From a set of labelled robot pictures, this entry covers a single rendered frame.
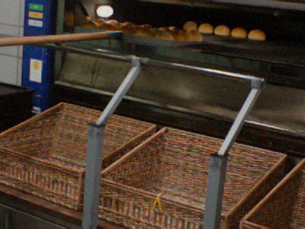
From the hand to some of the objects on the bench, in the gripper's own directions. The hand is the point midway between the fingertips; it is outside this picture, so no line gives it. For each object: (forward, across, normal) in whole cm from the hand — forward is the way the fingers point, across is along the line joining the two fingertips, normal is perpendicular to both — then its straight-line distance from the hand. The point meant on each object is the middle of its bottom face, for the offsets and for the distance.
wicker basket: (+51, +60, -104) cm, 131 cm away
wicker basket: (-9, +58, -102) cm, 118 cm away
